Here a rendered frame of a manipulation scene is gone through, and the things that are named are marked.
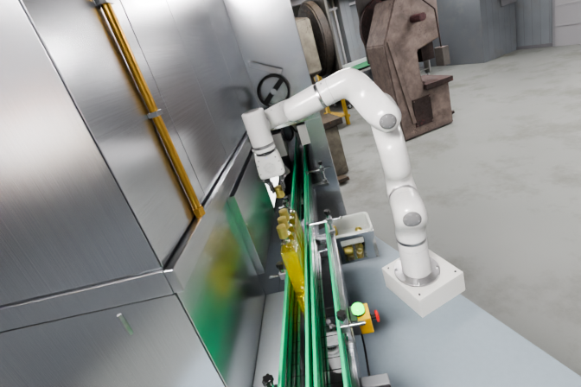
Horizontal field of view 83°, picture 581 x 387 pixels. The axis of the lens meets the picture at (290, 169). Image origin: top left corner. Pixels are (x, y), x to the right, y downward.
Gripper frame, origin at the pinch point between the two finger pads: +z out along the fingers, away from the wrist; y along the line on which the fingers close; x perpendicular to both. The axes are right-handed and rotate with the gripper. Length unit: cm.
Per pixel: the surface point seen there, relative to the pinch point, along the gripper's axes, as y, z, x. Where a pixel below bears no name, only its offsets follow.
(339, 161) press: 30, 118, 312
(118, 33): -13, -62, -43
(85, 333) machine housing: -41, -3, -64
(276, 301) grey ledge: -10.2, 36.2, -21.7
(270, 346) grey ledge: -11, 36, -42
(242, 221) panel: -12.7, 2.6, -17.1
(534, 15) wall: 588, 61, 793
